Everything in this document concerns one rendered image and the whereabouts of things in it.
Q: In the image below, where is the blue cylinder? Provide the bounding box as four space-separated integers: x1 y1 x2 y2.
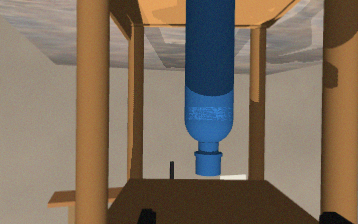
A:
184 0 235 176

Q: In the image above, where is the wooden shelving unit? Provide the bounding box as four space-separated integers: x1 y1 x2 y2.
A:
75 0 358 224

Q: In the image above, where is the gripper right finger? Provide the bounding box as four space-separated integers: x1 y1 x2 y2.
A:
319 212 353 224

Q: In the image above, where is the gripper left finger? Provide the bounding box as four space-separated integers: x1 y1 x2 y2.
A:
137 209 156 224

